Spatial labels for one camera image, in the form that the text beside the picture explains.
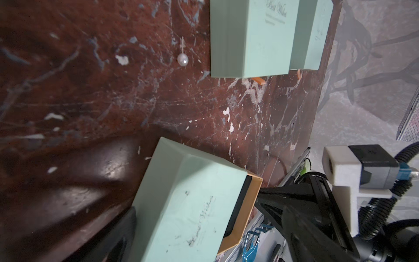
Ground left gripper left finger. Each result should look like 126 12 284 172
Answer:
65 206 137 262

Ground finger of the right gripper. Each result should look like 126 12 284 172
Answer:
255 175 357 252

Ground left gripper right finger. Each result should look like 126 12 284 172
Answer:
282 207 355 262

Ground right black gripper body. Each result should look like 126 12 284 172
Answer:
354 219 419 262

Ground mint drawer jewelry box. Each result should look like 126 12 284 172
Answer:
209 0 300 79

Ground blue hand rake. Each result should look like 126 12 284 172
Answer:
242 224 274 262

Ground white pearl earring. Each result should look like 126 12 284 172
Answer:
177 37 189 67

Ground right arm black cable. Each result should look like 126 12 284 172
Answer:
357 140 419 241

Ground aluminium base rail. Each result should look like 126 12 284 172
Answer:
216 211 285 262

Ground white wire mesh basket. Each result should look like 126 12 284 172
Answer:
396 95 419 143

